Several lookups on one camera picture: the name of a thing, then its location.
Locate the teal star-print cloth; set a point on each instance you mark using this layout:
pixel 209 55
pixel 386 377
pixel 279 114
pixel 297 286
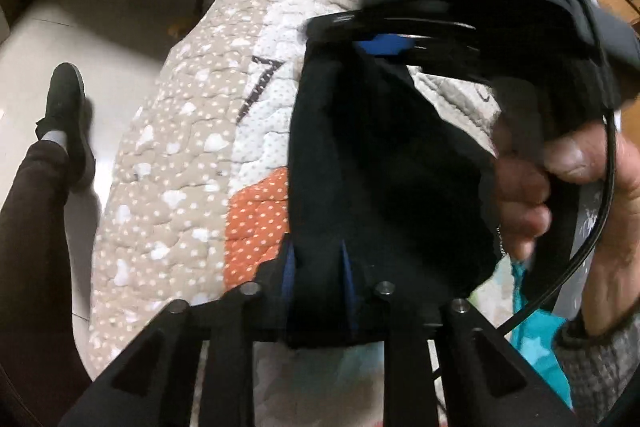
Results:
pixel 542 347

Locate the person's leg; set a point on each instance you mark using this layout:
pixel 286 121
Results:
pixel 35 287

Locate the dotted patchwork quilt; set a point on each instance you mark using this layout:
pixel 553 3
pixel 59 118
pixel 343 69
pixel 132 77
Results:
pixel 200 147

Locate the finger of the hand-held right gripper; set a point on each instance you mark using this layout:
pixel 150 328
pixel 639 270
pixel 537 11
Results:
pixel 387 45
pixel 400 21

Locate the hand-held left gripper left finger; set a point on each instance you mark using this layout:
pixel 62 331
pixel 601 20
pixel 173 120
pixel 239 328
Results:
pixel 287 274

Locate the person's right forearm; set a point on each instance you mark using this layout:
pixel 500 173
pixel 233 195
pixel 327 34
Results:
pixel 600 367

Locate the black pants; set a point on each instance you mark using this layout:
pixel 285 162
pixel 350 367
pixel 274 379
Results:
pixel 380 177

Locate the person's black shoe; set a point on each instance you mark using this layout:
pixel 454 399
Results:
pixel 65 112

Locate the person's right hand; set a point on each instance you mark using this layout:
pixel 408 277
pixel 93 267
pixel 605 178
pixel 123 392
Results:
pixel 575 162

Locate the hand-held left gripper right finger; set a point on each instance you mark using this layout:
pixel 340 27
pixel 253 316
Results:
pixel 348 279

